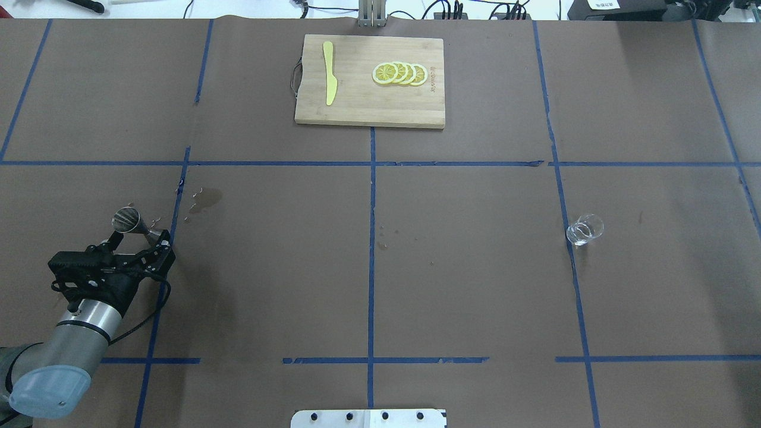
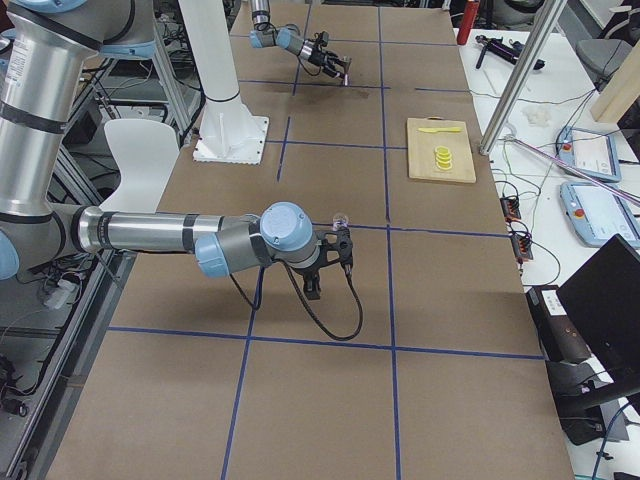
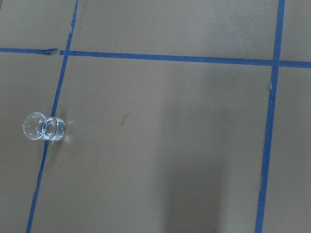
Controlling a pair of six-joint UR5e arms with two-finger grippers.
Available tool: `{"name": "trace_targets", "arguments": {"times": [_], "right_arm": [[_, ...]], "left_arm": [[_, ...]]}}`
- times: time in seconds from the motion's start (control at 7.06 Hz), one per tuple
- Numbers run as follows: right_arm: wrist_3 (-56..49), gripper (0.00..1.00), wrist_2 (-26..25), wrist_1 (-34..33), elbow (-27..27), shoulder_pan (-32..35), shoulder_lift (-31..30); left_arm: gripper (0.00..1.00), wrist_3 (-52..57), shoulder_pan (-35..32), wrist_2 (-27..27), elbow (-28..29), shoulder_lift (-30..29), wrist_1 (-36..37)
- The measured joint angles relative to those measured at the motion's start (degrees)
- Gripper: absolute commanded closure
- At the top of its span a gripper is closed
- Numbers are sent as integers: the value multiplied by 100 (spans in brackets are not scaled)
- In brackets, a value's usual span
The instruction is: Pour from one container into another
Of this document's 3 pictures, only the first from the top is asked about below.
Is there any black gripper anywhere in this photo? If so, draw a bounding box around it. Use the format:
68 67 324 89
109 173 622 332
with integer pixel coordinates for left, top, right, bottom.
70 232 176 310

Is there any steel double jigger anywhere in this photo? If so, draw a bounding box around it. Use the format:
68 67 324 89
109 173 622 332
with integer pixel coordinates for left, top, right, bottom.
111 206 171 246

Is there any clear glass cup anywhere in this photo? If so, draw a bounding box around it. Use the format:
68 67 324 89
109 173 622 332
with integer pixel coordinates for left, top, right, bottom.
565 214 605 247

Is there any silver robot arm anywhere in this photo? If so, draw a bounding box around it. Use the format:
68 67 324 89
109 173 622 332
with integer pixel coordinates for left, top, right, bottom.
2 229 175 427

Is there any yellow plastic knife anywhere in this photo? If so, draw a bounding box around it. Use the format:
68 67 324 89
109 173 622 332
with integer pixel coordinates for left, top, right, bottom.
322 40 339 106

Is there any bamboo cutting board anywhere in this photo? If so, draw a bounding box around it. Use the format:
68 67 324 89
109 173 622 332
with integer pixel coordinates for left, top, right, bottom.
294 33 446 130

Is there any lemon slice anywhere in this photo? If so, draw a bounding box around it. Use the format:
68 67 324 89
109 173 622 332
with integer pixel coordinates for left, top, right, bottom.
400 63 417 85
408 64 429 87
392 61 410 84
372 62 398 85

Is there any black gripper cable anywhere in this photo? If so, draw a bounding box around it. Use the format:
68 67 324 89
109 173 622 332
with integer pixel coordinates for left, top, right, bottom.
107 276 173 347

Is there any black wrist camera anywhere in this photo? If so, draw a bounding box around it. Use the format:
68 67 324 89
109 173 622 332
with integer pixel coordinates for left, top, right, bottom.
47 251 102 284

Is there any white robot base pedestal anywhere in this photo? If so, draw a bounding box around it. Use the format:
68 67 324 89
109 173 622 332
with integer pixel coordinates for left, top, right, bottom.
290 408 448 427

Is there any aluminium frame post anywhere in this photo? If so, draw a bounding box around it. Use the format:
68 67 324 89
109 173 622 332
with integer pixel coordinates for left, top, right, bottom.
358 0 388 28

